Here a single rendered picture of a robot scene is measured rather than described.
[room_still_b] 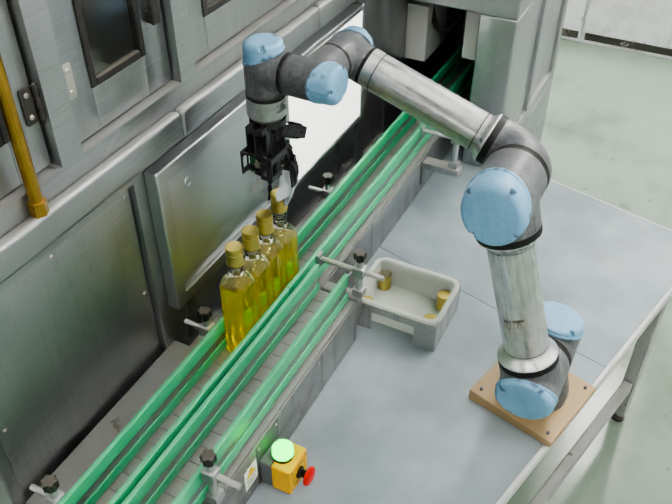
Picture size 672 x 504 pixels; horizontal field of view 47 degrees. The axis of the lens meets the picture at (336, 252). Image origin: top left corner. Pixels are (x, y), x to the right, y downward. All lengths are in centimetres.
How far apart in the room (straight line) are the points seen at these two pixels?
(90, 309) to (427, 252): 100
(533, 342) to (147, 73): 85
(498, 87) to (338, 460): 122
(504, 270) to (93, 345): 77
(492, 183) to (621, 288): 93
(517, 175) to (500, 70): 106
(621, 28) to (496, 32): 295
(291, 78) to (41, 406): 73
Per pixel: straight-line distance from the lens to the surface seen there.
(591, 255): 224
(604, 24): 522
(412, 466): 167
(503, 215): 130
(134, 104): 144
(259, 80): 143
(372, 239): 207
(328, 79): 137
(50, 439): 156
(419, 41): 254
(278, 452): 156
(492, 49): 233
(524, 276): 140
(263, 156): 149
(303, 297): 175
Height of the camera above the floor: 211
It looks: 40 degrees down
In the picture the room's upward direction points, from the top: straight up
